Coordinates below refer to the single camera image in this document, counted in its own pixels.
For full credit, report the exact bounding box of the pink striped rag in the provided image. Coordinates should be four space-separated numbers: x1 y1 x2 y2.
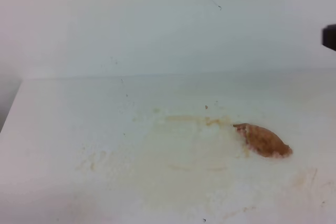
233 123 292 158

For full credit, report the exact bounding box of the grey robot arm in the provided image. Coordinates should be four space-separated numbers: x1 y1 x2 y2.
321 24 336 51

